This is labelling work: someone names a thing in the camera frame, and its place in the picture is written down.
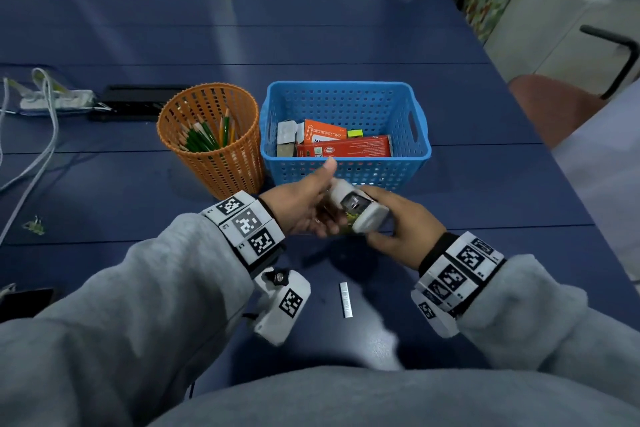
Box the white wrist marker band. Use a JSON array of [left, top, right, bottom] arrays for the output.
[[200, 190, 286, 276], [410, 232, 506, 339]]

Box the long red box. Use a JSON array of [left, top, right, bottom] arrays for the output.
[[295, 135, 393, 158]]

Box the white cabinet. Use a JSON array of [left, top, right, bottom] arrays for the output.
[[483, 0, 640, 97]]

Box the bunch of pencils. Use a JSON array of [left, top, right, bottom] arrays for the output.
[[178, 107, 236, 152]]

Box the white left wrist marker band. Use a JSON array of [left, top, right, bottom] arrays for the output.
[[200, 190, 286, 276]]

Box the black phone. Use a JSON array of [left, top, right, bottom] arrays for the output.
[[0, 286, 55, 323]]

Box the blue plastic basket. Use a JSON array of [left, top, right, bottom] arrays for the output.
[[259, 81, 432, 191]]

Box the white cloth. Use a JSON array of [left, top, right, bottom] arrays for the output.
[[551, 79, 640, 283]]

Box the person's right forearm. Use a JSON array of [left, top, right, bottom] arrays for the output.
[[456, 254, 640, 373]]

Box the person's grey sweater torso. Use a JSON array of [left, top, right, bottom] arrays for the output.
[[144, 366, 640, 427]]

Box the small white grey box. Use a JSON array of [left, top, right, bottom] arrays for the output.
[[276, 120, 305, 158]]

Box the orange mesh pencil cup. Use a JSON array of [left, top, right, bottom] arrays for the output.
[[156, 83, 266, 201]]

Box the silver staple strip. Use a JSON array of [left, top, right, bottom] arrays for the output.
[[339, 282, 354, 319]]

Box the white cable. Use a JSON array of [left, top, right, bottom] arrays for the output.
[[0, 67, 60, 244]]

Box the white right wrist marker band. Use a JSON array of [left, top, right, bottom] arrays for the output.
[[410, 232, 506, 339]]

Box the person's left hand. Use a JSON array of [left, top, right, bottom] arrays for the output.
[[259, 157, 351, 238]]

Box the brown chair with black armrest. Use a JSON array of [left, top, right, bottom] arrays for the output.
[[508, 25, 640, 150]]

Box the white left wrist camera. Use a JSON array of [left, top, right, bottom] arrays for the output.
[[251, 267, 311, 347]]

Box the person's left forearm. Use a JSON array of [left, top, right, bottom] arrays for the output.
[[0, 213, 262, 427]]

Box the orange paper clip box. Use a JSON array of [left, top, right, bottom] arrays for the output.
[[303, 119, 348, 144]]

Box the person's right hand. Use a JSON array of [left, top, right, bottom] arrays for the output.
[[360, 185, 446, 270]]

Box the white stapler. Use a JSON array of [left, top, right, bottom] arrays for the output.
[[327, 178, 390, 234]]

